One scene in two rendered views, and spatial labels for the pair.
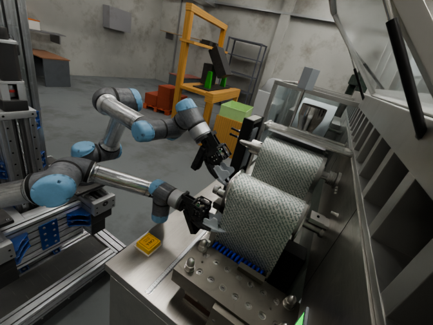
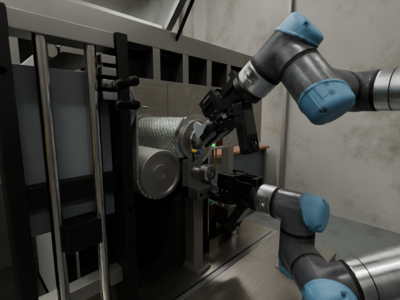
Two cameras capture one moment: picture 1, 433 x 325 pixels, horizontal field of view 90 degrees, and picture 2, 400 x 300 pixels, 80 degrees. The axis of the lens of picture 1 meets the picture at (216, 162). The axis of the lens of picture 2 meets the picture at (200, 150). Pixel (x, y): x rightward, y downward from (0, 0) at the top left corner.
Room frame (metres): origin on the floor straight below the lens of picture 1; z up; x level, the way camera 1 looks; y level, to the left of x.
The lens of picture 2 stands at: (1.30, 0.17, 1.32)
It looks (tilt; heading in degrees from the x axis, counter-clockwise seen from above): 9 degrees down; 202
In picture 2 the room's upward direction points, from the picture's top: straight up
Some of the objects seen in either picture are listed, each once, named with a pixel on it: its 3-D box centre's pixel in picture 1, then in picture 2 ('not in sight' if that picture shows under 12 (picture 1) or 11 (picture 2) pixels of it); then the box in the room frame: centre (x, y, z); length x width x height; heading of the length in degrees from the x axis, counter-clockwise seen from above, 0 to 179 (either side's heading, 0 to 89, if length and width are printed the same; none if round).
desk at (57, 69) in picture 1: (44, 67); not in sight; (5.60, 4.95, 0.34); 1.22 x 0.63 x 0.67; 66
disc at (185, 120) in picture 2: (235, 187); (194, 140); (0.69, -0.09, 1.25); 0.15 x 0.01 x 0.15; 157
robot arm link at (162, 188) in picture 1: (163, 191); (299, 210); (0.74, 0.19, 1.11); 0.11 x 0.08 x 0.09; 67
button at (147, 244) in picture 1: (148, 243); not in sight; (0.63, 0.19, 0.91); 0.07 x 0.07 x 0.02; 67
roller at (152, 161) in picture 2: not in sight; (136, 166); (0.75, -0.25, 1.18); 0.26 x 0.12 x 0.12; 67
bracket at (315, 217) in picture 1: (319, 219); not in sight; (0.57, -0.36, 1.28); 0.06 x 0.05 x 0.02; 67
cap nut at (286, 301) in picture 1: (290, 300); not in sight; (0.44, -0.33, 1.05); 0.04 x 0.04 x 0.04
